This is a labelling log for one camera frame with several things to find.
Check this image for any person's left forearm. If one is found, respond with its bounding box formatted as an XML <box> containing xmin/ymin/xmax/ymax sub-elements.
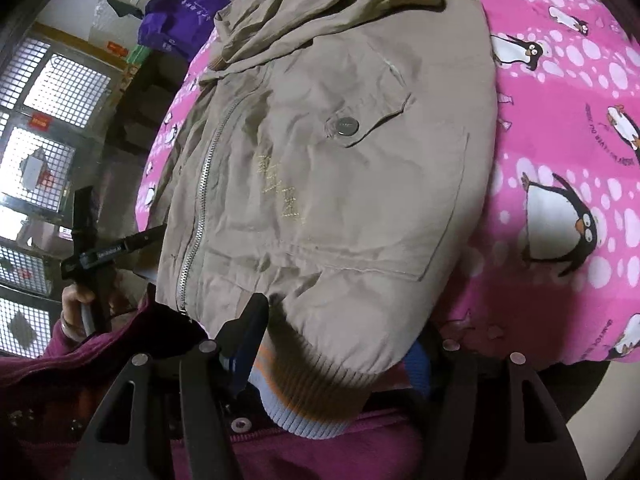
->
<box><xmin>0</xmin><ymin>310</ymin><xmax>166</xmax><ymax>391</ymax></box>

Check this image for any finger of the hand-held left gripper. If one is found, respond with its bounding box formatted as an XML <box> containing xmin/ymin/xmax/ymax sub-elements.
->
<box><xmin>122</xmin><ymin>224</ymin><xmax>168</xmax><ymax>257</ymax></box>

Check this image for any purple bag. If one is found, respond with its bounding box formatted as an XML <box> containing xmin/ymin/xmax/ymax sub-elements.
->
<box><xmin>137</xmin><ymin>0</ymin><xmax>233</xmax><ymax>56</ymax></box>

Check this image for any khaki zip jacket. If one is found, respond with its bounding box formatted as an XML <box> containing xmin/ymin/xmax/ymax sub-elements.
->
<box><xmin>155</xmin><ymin>0</ymin><xmax>501</xmax><ymax>438</ymax></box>

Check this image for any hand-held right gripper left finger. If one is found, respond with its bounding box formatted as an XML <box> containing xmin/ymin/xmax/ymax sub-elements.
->
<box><xmin>70</xmin><ymin>292</ymin><xmax>271</xmax><ymax>480</ymax></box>

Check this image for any person's left hand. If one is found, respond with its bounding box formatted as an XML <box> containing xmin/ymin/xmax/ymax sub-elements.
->
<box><xmin>60</xmin><ymin>284</ymin><xmax>98</xmax><ymax>345</ymax></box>

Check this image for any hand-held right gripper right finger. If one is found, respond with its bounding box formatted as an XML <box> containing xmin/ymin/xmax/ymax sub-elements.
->
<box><xmin>405</xmin><ymin>338</ymin><xmax>586</xmax><ymax>480</ymax></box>

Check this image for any pink penguin bed sheet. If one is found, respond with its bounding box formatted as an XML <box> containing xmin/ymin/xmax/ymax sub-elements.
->
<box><xmin>135</xmin><ymin>0</ymin><xmax>640</xmax><ymax>366</ymax></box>

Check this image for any window with metal grille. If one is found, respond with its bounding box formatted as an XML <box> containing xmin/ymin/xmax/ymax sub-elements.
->
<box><xmin>0</xmin><ymin>35</ymin><xmax>121</xmax><ymax>361</ymax></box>

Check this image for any person's magenta top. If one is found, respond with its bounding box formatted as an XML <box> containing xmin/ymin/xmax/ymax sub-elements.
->
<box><xmin>0</xmin><ymin>300</ymin><xmax>436</xmax><ymax>480</ymax></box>

